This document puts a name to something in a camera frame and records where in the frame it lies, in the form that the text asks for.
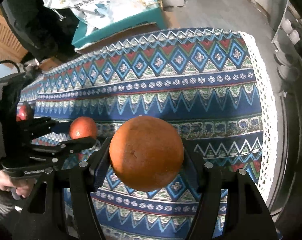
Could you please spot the grey sleeve left forearm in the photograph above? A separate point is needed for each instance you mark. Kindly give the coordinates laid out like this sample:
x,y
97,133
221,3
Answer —
x,y
7,204

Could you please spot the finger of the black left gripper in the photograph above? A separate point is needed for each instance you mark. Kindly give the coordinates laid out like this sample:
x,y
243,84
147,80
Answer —
x,y
66,147
35,128

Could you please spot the grey shoe rack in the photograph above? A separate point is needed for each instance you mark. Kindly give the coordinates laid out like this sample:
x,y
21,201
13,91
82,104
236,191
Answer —
x,y
287,41

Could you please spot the large orange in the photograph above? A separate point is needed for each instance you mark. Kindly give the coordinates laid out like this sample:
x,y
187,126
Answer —
x,y
146,153

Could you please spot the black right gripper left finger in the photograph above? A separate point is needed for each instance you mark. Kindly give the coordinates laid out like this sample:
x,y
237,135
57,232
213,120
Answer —
x,y
43,215

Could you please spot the person's left hand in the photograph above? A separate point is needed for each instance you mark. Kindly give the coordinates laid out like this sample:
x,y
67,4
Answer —
x,y
23,186

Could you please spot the white printed rice bag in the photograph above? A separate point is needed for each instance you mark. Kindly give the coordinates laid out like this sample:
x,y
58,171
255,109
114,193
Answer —
x,y
101,13

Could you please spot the teal cardboard box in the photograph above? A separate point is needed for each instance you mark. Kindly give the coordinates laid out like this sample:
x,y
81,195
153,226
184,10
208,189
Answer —
x,y
149,20

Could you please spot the red apple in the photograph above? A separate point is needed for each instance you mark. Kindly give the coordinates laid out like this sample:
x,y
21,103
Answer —
x,y
25,112

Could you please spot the small orange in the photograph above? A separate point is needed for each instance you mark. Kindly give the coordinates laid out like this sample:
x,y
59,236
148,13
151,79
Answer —
x,y
83,127

